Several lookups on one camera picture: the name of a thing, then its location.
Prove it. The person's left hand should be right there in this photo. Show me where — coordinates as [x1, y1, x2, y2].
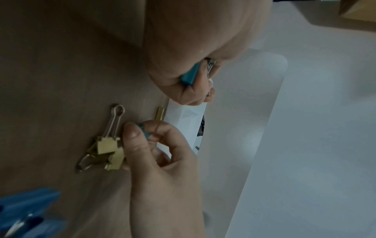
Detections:
[142, 0, 273, 106]

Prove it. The person's right hand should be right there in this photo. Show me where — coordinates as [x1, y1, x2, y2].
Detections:
[121, 120, 206, 238]

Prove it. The yellow binder clip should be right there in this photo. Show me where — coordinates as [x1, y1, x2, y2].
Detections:
[154, 106, 167, 122]
[76, 148, 127, 173]
[86, 104, 127, 155]

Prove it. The white compartment organizer tray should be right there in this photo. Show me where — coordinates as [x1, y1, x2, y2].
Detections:
[157, 78, 214, 154]

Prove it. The blue binder clip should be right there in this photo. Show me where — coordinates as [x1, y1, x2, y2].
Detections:
[0, 187, 69, 238]

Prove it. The brown cardboard box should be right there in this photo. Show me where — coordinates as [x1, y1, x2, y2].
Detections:
[337, 0, 376, 23]

